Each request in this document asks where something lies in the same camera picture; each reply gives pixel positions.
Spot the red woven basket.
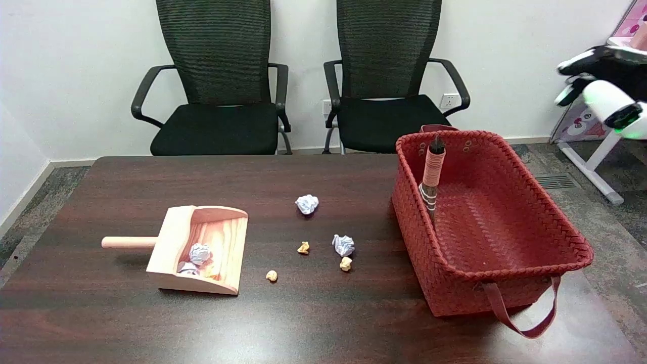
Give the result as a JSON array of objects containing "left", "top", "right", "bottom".
[{"left": 391, "top": 124, "right": 595, "bottom": 339}]

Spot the wooden dustpan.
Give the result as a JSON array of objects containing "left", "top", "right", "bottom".
[{"left": 101, "top": 205, "right": 249, "bottom": 295}]

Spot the floor vent grille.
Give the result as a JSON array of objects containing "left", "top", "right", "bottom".
[{"left": 533, "top": 173, "right": 580, "bottom": 191}]

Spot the straw hand broom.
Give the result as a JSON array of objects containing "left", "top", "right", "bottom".
[{"left": 419, "top": 135, "right": 447, "bottom": 224}]

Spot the pink white children's desk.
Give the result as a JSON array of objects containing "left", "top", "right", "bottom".
[{"left": 550, "top": 0, "right": 647, "bottom": 206}]

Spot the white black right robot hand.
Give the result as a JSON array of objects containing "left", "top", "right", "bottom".
[{"left": 554, "top": 44, "right": 647, "bottom": 141}]

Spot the black mesh office chair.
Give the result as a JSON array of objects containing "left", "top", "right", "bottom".
[
  {"left": 130, "top": 0, "right": 293, "bottom": 156},
  {"left": 322, "top": 0, "right": 471, "bottom": 155}
]

